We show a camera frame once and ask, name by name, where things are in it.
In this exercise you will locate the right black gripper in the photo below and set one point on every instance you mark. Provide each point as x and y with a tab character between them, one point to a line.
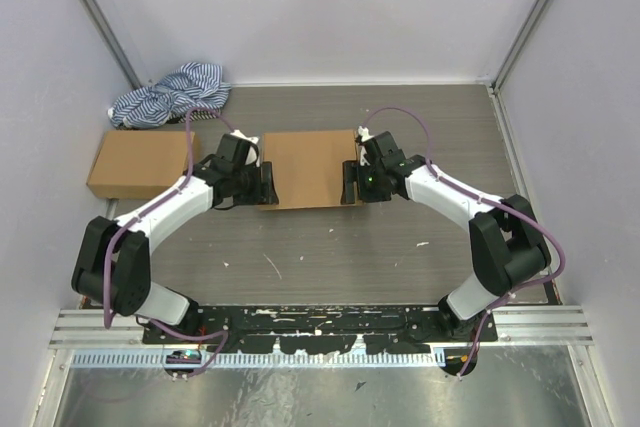
350	175

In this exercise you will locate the blue white striped cloth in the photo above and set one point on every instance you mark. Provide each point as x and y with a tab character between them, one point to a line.
194	84

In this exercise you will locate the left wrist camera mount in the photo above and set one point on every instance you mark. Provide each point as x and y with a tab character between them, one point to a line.
253	156

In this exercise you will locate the right aluminium frame post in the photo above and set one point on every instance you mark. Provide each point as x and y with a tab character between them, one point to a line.
527	29

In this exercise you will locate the brown cardboard box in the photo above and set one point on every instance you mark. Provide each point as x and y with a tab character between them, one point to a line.
140	165

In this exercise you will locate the aluminium front rail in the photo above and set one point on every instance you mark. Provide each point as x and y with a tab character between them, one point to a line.
519	324

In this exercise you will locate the aluminium frame post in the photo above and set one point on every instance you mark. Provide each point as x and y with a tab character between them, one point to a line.
113	45
527	29

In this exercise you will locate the left aluminium frame post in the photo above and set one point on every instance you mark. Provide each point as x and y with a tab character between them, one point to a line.
113	45

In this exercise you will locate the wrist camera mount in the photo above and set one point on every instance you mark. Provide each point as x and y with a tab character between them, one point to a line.
366	151
253	156

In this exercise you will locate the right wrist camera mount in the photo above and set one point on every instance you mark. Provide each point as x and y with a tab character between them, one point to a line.
366	151

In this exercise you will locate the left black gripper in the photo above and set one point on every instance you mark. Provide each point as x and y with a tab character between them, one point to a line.
265	193

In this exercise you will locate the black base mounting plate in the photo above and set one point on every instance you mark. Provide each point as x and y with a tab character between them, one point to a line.
323	329

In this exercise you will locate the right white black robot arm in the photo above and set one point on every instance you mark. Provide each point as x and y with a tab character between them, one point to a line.
507	246

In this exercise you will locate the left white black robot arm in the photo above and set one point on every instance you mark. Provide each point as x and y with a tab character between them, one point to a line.
113	267

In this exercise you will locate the slotted grey cable duct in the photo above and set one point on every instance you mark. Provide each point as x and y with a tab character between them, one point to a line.
191	359

